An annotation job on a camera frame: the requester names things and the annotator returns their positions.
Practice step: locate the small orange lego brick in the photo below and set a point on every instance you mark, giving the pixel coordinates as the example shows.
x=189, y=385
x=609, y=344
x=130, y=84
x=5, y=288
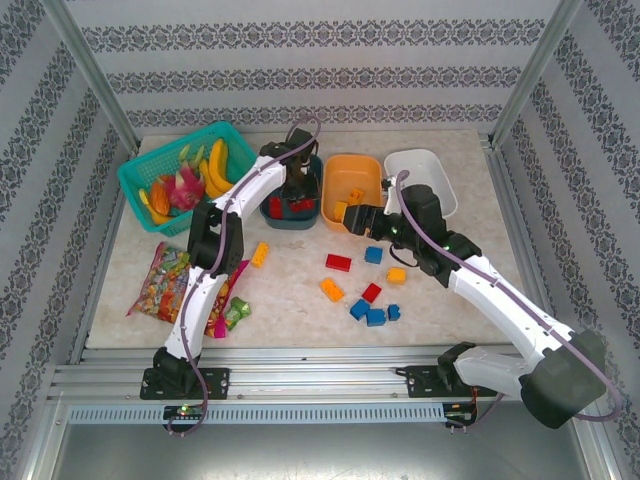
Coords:
x=357, y=195

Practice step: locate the long red lego brick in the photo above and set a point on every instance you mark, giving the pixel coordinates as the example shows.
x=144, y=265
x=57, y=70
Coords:
x=338, y=262

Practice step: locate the square yellow lego brick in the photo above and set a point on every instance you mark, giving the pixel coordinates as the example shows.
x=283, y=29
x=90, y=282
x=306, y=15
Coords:
x=396, y=276

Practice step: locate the square red lego brick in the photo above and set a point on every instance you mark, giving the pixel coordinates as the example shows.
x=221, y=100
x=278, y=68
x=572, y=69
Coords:
x=371, y=292

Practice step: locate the long orange lego brick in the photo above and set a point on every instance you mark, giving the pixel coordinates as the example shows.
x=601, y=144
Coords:
x=332, y=290

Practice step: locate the small blue lego brick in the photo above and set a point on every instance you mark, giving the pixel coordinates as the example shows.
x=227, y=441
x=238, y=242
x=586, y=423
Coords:
x=394, y=312

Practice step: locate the long yellow lego brick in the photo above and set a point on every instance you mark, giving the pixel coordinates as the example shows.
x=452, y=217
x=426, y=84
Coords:
x=260, y=254

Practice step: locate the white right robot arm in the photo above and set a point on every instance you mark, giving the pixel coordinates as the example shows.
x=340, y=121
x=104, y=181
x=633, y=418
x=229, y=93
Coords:
x=505, y=305

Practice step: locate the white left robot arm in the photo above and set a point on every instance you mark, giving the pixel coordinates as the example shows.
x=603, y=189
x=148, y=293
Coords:
x=205, y=295

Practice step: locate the white plastic container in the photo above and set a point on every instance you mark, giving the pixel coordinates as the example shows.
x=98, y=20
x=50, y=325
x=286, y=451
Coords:
x=425, y=165

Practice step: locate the orange plastic container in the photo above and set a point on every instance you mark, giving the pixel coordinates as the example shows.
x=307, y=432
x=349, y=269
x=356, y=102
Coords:
x=350, y=170

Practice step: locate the dark teal plastic container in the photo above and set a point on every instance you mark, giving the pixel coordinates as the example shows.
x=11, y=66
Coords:
x=300, y=221

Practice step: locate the yellow toy banana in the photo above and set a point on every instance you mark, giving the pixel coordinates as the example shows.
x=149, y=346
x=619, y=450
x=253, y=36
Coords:
x=210, y=182
x=219, y=160
x=143, y=197

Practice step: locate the pink toy dragon fruit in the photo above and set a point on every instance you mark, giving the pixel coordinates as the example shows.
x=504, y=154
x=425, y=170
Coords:
x=186, y=187

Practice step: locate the orange toy fruit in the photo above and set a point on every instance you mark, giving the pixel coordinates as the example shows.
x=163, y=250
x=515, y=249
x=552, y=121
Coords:
x=159, y=197

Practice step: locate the green candy packet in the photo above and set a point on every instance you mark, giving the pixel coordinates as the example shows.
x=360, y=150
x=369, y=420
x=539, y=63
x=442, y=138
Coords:
x=237, y=310

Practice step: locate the teal plastic mesh basket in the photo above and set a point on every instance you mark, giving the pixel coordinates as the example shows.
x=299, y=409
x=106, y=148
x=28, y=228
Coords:
x=150, y=165

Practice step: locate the colourful fruit candy bag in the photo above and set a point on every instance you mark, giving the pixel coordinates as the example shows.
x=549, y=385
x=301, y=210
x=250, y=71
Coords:
x=160, y=285

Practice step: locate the small circuit board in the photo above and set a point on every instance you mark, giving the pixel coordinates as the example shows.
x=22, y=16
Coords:
x=185, y=411
x=460, y=415

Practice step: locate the aluminium side rail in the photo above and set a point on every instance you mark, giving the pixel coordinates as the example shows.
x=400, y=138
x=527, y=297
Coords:
x=512, y=215
x=105, y=260

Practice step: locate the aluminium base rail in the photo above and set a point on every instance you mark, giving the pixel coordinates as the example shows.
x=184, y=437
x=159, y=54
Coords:
x=310, y=370

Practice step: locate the aluminium frame post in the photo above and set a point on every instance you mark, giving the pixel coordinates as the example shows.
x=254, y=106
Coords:
x=535, y=70
x=90, y=70

